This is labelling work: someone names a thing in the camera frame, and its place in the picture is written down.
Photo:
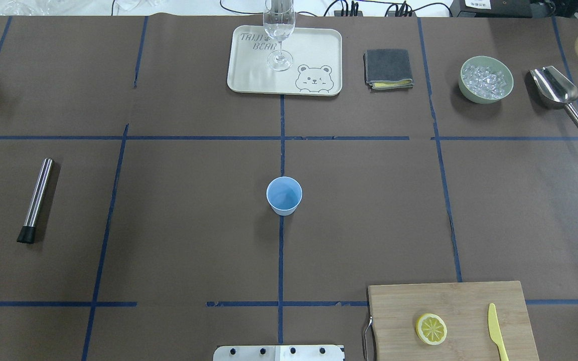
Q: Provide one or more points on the steel ice scoop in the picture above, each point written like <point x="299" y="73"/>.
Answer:
<point x="556" y="90"/>

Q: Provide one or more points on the light blue paper cup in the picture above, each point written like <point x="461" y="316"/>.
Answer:
<point x="284" y="195"/>

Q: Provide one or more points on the wooden cutting board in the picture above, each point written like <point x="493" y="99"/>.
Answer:
<point x="394" y="309"/>

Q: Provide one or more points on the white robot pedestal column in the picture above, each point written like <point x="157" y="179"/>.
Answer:
<point x="280" y="352"/>

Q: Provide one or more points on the grey folded cloth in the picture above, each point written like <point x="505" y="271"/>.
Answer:
<point x="387" y="69"/>

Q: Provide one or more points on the yellow plastic knife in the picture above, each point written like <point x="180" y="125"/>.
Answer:
<point x="495" y="333"/>

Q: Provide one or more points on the clear wine glass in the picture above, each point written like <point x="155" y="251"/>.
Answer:
<point x="279" y="20"/>

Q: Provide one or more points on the green bowl of ice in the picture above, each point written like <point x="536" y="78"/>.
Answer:
<point x="484" y="80"/>

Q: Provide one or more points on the yellow lemon slice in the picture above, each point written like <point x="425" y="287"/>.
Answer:
<point x="431" y="329"/>

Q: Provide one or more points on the steel muddler black tip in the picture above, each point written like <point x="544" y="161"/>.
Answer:
<point x="28" y="230"/>

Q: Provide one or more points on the cream bear serving tray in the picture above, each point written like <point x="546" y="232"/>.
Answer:
<point x="310" y="64"/>

